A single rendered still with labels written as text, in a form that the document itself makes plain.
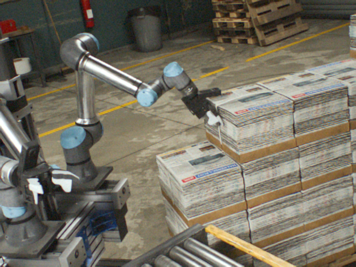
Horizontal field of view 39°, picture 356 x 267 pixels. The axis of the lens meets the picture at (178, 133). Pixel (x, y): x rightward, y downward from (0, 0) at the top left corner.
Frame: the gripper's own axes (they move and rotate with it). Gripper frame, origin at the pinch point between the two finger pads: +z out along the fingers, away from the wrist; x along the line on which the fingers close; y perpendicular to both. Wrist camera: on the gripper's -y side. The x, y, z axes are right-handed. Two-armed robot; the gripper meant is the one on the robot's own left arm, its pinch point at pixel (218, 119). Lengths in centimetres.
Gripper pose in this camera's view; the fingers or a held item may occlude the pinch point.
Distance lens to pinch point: 230.9
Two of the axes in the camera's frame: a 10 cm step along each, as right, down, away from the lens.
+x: 3.4, 2.9, -8.9
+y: -7.3, 6.8, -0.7
